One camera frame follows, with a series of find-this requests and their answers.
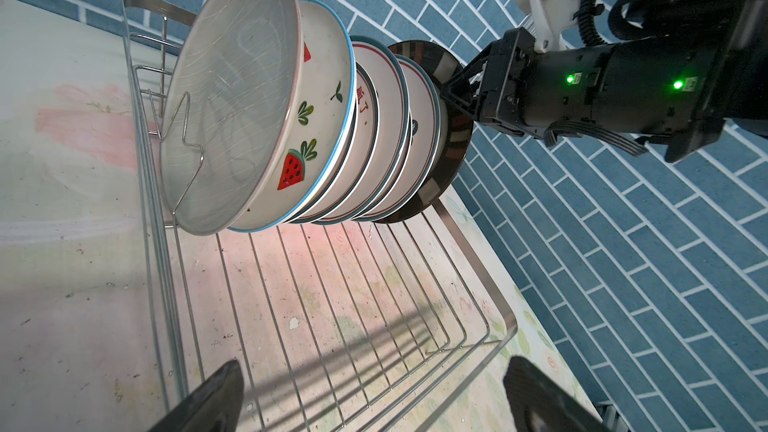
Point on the dark patterned rim plate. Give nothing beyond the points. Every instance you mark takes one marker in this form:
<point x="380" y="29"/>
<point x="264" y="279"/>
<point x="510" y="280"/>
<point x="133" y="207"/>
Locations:
<point x="440" y="65"/>

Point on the red rim white plate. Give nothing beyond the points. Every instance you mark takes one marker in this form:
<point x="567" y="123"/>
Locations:
<point x="379" y="145"/>

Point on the strawberry print blue rim plate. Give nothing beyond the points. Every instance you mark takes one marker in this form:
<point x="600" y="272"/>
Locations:
<point x="321" y="117"/>

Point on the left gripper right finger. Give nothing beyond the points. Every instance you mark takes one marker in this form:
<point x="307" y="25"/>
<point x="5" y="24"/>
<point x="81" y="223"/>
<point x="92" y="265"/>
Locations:
<point x="537" y="403"/>

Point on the plain grey white plate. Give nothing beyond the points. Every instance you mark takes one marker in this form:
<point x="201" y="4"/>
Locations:
<point x="228" y="106"/>

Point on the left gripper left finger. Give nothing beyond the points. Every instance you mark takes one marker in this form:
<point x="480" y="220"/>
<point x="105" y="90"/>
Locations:
<point x="213" y="406"/>

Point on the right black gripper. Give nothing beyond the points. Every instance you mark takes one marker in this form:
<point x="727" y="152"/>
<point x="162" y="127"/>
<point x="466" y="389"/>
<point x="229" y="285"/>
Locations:
<point x="518" y="91"/>

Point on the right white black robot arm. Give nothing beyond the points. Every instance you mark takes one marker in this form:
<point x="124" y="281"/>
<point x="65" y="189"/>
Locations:
<point x="675" y="73"/>

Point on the silver wire dish rack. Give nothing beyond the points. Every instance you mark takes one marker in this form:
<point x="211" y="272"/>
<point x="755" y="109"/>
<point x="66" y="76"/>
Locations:
<point x="351" y="327"/>

